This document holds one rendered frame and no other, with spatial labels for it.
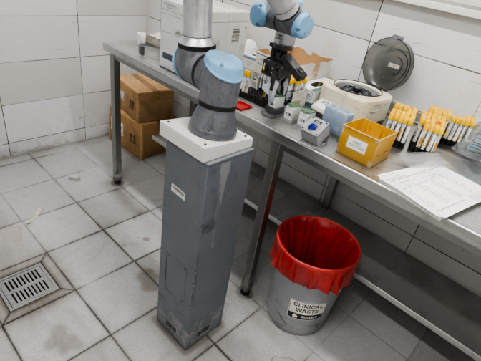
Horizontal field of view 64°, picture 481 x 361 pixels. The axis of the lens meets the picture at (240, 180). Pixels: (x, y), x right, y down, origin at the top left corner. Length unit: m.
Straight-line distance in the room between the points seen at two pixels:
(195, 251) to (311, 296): 0.55
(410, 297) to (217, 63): 1.26
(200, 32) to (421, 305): 1.37
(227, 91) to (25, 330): 1.25
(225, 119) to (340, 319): 1.19
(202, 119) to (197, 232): 0.36
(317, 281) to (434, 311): 0.53
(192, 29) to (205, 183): 0.45
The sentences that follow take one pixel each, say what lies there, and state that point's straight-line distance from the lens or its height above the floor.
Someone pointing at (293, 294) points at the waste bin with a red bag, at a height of 0.26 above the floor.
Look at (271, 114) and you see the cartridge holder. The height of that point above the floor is 0.89.
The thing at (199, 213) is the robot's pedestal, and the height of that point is 0.69.
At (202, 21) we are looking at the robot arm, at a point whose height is 1.21.
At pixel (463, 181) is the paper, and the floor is 0.89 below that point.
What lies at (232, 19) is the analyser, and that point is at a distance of 1.76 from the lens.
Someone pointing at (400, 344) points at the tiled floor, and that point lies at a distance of 2.02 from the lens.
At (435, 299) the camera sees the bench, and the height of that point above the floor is 0.27.
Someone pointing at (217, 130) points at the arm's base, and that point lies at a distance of 1.13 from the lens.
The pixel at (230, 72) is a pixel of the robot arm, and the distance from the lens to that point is 1.09.
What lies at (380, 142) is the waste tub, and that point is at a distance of 1.26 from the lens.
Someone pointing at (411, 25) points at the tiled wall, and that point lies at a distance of 1.85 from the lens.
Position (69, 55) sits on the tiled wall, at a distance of 2.87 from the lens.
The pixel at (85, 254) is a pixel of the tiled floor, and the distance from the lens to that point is 2.09.
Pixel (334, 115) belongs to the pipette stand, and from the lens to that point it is 1.42.
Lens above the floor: 1.42
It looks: 31 degrees down
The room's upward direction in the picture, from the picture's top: 10 degrees clockwise
